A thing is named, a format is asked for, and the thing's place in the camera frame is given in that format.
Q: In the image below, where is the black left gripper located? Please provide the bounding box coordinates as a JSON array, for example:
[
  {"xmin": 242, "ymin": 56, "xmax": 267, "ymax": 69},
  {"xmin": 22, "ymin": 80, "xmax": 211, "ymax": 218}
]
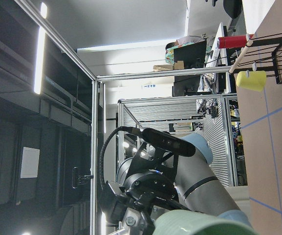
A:
[{"xmin": 99, "ymin": 172, "xmax": 180, "ymax": 235}]

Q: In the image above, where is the light green plastic cup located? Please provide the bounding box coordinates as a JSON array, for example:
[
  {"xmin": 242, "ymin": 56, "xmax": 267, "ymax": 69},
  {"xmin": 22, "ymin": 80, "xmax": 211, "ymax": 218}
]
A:
[{"xmin": 153, "ymin": 210, "xmax": 257, "ymax": 235}]

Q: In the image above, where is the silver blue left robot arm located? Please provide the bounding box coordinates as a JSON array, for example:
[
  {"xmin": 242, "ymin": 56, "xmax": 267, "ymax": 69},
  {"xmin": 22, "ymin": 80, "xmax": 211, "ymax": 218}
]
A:
[{"xmin": 100, "ymin": 126, "xmax": 255, "ymax": 235}]

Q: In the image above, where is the yellow plastic cup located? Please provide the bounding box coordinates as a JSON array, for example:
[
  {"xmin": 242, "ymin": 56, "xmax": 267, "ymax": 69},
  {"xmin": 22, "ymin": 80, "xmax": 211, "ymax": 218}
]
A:
[{"xmin": 236, "ymin": 70, "xmax": 267, "ymax": 92}]

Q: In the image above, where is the black computer monitor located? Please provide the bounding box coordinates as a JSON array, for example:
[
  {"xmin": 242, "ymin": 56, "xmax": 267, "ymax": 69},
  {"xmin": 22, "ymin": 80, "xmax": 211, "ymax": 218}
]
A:
[{"xmin": 174, "ymin": 41, "xmax": 207, "ymax": 69}]

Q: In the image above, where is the red water bottle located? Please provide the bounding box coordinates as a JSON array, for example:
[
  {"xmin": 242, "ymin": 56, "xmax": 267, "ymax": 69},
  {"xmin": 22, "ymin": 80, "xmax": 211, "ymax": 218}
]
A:
[{"xmin": 217, "ymin": 34, "xmax": 254, "ymax": 49}]

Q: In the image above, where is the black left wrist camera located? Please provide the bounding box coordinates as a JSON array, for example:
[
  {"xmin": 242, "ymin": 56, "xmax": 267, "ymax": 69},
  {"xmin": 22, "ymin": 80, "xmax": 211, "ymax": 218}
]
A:
[{"xmin": 129, "ymin": 127, "xmax": 195, "ymax": 174}]

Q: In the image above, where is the black left camera cable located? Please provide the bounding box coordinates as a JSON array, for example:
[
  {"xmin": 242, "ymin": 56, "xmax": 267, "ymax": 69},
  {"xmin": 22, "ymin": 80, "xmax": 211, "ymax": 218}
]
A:
[{"xmin": 98, "ymin": 126, "xmax": 141, "ymax": 194}]

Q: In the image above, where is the black wire cup rack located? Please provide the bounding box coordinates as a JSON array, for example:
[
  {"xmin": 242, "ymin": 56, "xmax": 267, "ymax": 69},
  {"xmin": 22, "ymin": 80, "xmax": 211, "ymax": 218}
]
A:
[{"xmin": 229, "ymin": 32, "xmax": 282, "ymax": 84}]

